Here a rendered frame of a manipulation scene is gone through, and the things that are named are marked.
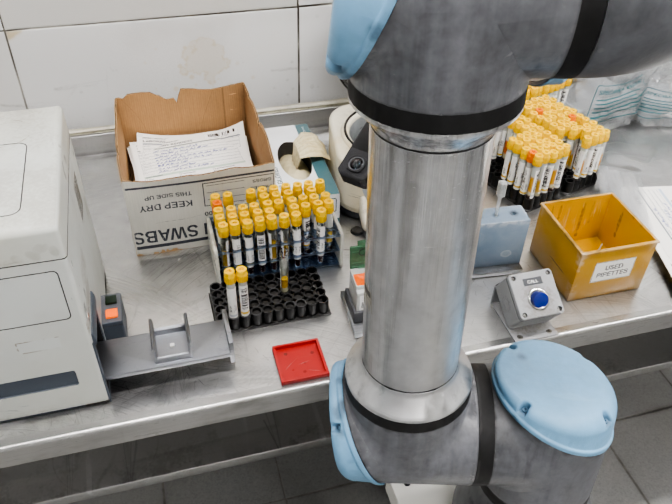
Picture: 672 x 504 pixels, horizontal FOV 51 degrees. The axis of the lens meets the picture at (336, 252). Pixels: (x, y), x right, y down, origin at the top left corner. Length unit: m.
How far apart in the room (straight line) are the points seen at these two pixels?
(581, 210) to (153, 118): 0.79
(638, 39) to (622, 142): 1.18
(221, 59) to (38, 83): 0.34
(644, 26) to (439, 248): 0.19
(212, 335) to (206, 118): 0.53
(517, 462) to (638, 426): 1.55
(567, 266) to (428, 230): 0.67
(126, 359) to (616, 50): 0.75
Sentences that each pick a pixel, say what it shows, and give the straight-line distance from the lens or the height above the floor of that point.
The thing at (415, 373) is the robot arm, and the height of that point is 1.19.
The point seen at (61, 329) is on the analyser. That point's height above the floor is 1.02.
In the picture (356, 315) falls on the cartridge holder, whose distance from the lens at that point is 1.02.
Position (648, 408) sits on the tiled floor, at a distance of 2.27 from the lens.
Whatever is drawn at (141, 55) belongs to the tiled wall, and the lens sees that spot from 1.39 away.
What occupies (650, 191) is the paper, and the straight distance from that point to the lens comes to 1.44.
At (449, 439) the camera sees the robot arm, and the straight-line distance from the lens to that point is 0.65.
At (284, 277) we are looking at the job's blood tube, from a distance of 1.04.
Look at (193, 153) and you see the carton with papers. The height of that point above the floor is 0.94.
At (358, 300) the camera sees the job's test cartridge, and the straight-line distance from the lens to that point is 1.01.
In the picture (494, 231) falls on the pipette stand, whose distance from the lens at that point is 1.12.
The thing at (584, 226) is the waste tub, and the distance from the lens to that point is 1.26.
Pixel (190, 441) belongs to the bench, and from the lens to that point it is 1.68.
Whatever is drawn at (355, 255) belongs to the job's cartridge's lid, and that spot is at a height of 0.97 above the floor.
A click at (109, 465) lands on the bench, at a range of 1.69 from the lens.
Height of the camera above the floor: 1.64
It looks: 40 degrees down
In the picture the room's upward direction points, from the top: 2 degrees clockwise
